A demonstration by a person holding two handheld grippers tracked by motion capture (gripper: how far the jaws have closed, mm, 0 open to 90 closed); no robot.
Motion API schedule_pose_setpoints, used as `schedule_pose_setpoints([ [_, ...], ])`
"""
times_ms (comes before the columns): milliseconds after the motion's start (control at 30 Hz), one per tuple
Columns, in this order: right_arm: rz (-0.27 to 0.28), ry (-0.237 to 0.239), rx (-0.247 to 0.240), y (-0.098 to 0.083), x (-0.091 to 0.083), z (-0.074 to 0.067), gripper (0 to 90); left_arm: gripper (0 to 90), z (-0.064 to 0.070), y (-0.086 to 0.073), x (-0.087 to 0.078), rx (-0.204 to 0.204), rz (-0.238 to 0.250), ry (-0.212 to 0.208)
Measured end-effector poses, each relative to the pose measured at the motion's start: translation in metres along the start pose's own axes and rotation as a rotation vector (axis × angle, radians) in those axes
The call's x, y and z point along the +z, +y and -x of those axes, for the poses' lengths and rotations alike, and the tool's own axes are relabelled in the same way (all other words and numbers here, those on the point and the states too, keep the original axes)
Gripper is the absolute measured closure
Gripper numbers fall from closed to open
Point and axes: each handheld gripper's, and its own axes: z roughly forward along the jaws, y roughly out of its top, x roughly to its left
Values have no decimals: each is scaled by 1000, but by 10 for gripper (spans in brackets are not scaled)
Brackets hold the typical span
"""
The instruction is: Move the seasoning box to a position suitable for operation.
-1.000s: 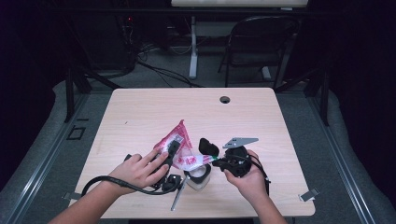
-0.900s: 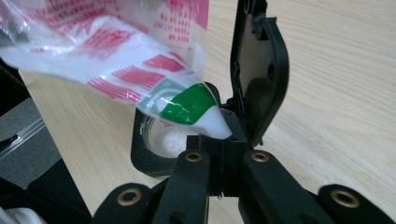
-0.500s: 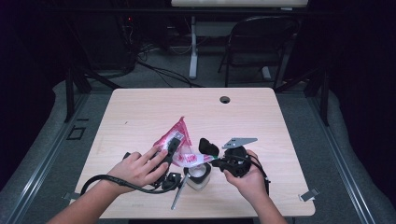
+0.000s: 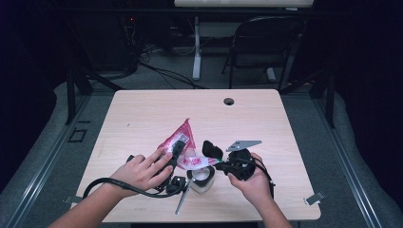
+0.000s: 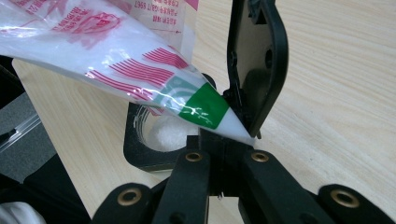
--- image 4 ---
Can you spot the white desk leg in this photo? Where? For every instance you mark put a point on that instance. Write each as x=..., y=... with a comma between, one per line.
x=197, y=53

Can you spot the person's left hand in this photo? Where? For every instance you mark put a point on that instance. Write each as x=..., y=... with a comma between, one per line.
x=142, y=175

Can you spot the white desk top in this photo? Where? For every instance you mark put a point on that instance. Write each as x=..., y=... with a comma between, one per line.
x=244, y=3

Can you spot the black tape square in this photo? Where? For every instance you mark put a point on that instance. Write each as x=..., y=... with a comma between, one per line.
x=69, y=135

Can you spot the black metal frame stand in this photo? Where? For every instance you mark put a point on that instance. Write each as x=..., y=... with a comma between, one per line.
x=329, y=95
x=71, y=95

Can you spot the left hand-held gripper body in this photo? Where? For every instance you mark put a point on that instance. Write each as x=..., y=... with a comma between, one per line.
x=177, y=185

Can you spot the white desk foot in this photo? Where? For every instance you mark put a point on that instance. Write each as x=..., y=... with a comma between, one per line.
x=271, y=74

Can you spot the black folding chair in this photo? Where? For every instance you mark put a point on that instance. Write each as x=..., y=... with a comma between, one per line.
x=263, y=38

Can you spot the person's right hand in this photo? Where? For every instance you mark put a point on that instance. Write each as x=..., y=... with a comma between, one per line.
x=256, y=186

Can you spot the pink plastic bag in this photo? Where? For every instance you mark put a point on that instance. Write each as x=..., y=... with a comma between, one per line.
x=183, y=133

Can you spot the black tape strip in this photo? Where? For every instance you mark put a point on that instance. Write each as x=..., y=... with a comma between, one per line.
x=84, y=121

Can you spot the dark computer tower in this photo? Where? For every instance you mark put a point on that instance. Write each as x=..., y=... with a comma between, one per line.
x=107, y=44

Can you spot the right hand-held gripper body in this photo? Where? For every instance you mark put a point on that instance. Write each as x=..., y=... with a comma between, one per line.
x=242, y=164

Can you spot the metal floor rail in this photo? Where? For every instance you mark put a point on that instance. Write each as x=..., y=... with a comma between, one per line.
x=348, y=171
x=41, y=174

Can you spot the grey tape piece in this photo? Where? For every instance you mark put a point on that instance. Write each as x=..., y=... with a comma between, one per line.
x=71, y=199
x=315, y=198

